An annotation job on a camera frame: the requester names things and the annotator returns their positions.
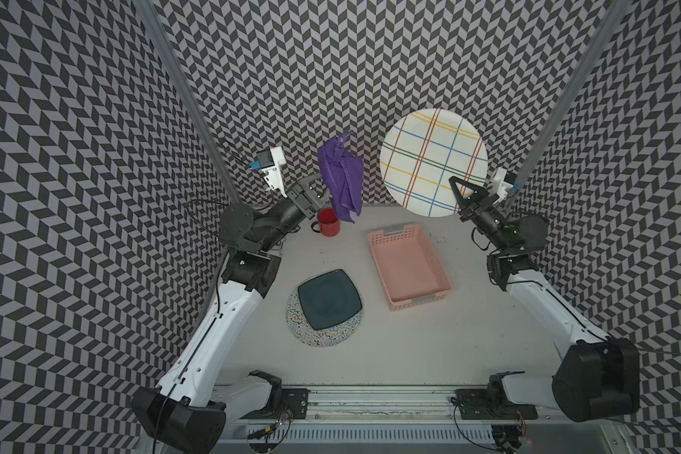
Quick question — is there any aluminium corner post left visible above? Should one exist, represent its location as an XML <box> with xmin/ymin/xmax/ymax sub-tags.
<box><xmin>134</xmin><ymin>0</ymin><xmax>239</xmax><ymax>202</ymax></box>

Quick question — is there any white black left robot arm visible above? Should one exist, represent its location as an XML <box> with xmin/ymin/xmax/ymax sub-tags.
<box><xmin>131</xmin><ymin>173</ymin><xmax>330</xmax><ymax>453</ymax></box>

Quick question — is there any pink plastic basket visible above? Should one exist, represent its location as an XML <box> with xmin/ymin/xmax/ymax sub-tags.
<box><xmin>367</xmin><ymin>223</ymin><xmax>452</xmax><ymax>311</ymax></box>

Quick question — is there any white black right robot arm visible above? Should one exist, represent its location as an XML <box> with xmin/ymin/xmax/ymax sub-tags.
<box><xmin>449</xmin><ymin>177</ymin><xmax>641</xmax><ymax>422</ymax></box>

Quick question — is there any aluminium corner post right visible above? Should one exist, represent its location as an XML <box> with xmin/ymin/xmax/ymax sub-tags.
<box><xmin>504</xmin><ymin>0</ymin><xmax>634</xmax><ymax>206</ymax></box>

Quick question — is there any aluminium corner post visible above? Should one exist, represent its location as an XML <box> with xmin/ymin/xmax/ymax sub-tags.
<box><xmin>134</xmin><ymin>0</ymin><xmax>239</xmax><ymax>202</ymax></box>
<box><xmin>504</xmin><ymin>0</ymin><xmax>634</xmax><ymax>206</ymax></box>

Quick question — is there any plaid striped round plate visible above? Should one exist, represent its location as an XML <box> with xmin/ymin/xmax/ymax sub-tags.
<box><xmin>378</xmin><ymin>109</ymin><xmax>488</xmax><ymax>218</ymax></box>

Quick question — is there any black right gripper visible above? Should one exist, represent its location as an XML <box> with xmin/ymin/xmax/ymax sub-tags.
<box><xmin>445</xmin><ymin>176</ymin><xmax>509</xmax><ymax>253</ymax></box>

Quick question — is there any purple microfibre cloth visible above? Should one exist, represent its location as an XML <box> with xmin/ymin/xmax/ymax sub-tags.
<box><xmin>317</xmin><ymin>131</ymin><xmax>364</xmax><ymax>223</ymax></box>

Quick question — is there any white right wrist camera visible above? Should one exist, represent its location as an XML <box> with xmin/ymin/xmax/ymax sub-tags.
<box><xmin>490</xmin><ymin>168</ymin><xmax>519</xmax><ymax>205</ymax></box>

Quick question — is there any red ceramic mug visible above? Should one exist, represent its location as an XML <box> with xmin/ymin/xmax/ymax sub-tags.
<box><xmin>310</xmin><ymin>208</ymin><xmax>341</xmax><ymax>238</ymax></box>

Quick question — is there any colourful squiggle pattern plate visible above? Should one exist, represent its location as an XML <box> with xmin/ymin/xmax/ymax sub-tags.
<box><xmin>286</xmin><ymin>289</ymin><xmax>364</xmax><ymax>347</ymax></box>

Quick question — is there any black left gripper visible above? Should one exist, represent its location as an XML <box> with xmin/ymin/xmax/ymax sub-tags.
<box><xmin>258</xmin><ymin>167</ymin><xmax>339</xmax><ymax>253</ymax></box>

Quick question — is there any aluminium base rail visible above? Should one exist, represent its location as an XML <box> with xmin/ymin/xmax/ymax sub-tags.
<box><xmin>215</xmin><ymin>384</ymin><xmax>620</xmax><ymax>424</ymax></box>

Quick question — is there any dark teal square plate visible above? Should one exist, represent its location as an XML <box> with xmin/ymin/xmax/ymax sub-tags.
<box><xmin>298</xmin><ymin>270</ymin><xmax>362</xmax><ymax>331</ymax></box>

